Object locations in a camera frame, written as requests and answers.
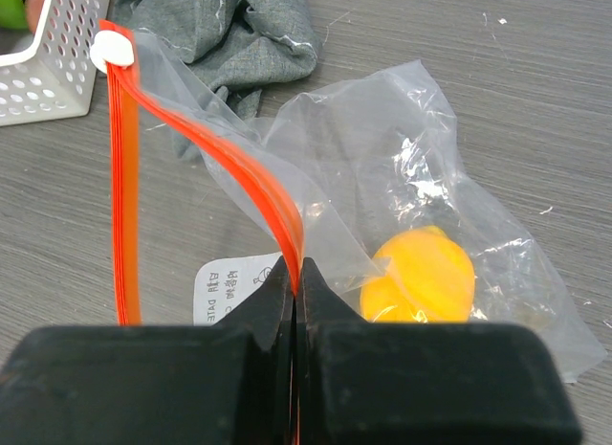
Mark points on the white perforated plastic basket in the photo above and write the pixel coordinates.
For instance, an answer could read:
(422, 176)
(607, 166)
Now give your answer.
(47, 74)

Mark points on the clear zip top bag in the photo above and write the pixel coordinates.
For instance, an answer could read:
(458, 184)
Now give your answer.
(198, 221)

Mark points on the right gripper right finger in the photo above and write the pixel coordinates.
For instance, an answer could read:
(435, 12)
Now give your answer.
(410, 383)

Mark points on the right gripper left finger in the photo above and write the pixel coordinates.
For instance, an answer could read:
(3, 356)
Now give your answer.
(226, 383)

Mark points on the yellow lemon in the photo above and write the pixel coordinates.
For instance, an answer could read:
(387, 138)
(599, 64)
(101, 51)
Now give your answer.
(428, 279)

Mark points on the grey crumpled cloth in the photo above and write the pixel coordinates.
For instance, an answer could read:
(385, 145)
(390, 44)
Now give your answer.
(211, 59)

